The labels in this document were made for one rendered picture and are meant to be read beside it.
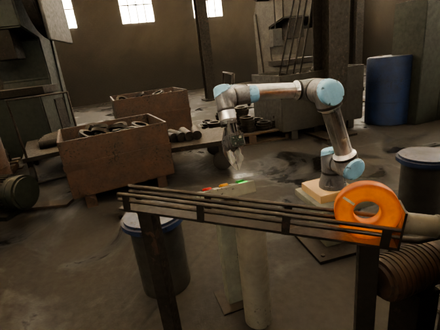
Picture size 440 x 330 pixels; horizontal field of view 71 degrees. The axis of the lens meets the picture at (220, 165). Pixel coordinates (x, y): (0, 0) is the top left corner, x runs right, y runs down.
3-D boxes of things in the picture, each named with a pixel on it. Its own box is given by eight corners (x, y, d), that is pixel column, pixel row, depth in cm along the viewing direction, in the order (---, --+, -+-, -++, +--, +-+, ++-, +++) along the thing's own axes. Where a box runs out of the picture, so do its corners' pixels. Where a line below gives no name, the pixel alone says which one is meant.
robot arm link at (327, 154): (334, 164, 181) (334, 142, 176) (349, 171, 169) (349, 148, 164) (316, 169, 178) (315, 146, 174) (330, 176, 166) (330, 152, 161)
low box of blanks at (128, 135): (158, 165, 364) (148, 109, 342) (177, 183, 301) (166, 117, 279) (74, 186, 329) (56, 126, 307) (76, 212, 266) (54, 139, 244)
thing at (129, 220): (203, 292, 157) (191, 218, 143) (140, 313, 149) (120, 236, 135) (188, 257, 186) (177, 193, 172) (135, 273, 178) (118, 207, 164)
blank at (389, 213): (371, 249, 81) (369, 242, 84) (416, 209, 74) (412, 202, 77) (322, 217, 82) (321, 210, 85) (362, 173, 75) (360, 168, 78)
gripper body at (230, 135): (229, 148, 125) (223, 120, 125) (223, 151, 133) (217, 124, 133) (247, 145, 127) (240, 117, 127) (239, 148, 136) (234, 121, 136)
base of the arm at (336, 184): (313, 183, 183) (313, 168, 180) (336, 178, 186) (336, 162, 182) (328, 193, 169) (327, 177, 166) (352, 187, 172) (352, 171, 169)
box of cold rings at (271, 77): (323, 116, 511) (323, 61, 483) (363, 126, 426) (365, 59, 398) (255, 128, 482) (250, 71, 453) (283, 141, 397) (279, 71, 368)
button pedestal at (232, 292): (266, 300, 147) (256, 182, 127) (219, 317, 141) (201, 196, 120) (252, 280, 162) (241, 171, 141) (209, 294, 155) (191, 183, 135)
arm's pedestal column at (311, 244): (287, 228, 204) (285, 193, 195) (341, 215, 211) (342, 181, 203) (320, 264, 167) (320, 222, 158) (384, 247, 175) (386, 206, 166)
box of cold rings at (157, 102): (181, 130, 532) (173, 86, 507) (195, 139, 458) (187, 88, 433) (120, 142, 499) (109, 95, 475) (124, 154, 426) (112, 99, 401)
